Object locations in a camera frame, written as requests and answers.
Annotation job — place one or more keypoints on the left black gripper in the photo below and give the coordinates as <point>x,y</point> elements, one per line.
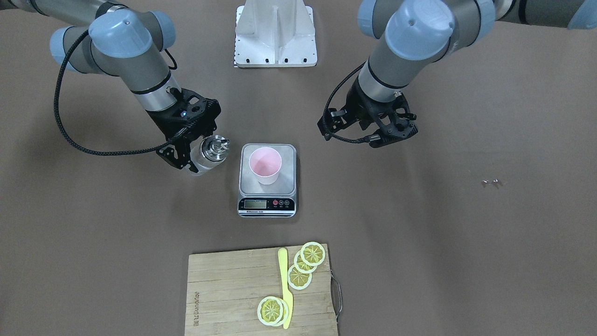
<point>360,106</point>

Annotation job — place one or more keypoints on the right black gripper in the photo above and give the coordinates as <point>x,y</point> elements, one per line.
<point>161,122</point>

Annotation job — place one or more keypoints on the clear glass sauce bottle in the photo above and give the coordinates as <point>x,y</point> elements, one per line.
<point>211,151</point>

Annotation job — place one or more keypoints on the pink plastic cup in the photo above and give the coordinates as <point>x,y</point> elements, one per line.
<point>265,163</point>

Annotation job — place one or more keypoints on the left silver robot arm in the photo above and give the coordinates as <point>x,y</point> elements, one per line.
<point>415,33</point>

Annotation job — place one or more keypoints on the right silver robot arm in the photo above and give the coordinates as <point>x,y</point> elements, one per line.
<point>107,37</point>

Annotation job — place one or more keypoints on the silver digital kitchen scale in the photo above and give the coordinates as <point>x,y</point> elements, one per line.
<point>276,200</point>

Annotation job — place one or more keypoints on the bamboo cutting board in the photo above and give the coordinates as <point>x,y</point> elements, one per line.
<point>224,290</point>

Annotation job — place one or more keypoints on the yellow plastic knife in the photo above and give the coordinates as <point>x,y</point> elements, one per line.
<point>287,295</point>

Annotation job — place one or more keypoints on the lemon slice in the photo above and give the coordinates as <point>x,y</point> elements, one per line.
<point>298,280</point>
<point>313,253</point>
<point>301,266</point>
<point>273,311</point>

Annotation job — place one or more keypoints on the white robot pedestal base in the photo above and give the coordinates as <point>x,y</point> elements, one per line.
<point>275,33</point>

